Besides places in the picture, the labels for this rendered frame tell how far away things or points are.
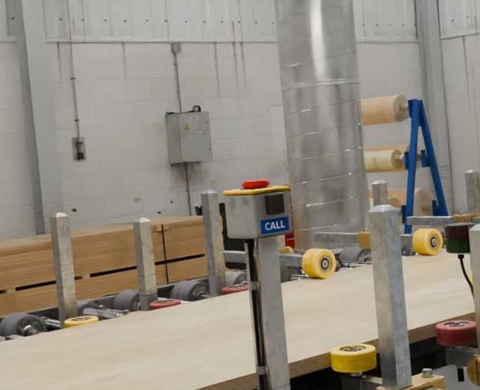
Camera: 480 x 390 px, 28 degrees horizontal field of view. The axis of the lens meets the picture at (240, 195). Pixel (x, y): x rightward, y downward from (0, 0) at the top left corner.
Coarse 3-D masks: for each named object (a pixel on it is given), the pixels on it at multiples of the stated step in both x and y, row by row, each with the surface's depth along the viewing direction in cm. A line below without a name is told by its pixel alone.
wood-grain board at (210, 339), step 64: (448, 256) 287; (128, 320) 226; (192, 320) 219; (320, 320) 205; (448, 320) 195; (0, 384) 172; (64, 384) 168; (128, 384) 164; (192, 384) 160; (256, 384) 164
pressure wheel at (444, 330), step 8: (456, 320) 189; (464, 320) 188; (440, 328) 184; (448, 328) 183; (456, 328) 182; (464, 328) 182; (472, 328) 182; (440, 336) 184; (448, 336) 183; (456, 336) 182; (464, 336) 182; (472, 336) 182; (448, 344) 183; (456, 344) 182; (464, 344) 182
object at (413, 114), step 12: (420, 108) 872; (420, 120) 877; (432, 144) 880; (408, 156) 868; (432, 156) 881; (408, 168) 867; (432, 168) 885; (408, 180) 865; (408, 192) 864; (408, 204) 862; (432, 204) 890; (444, 204) 890; (408, 216) 860; (444, 216) 893; (408, 228) 859
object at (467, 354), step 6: (450, 348) 186; (468, 348) 184; (474, 348) 184; (450, 354) 186; (456, 354) 184; (462, 354) 183; (468, 354) 182; (450, 360) 186; (456, 360) 185; (462, 360) 183; (468, 360) 182; (456, 366) 186; (462, 366) 184
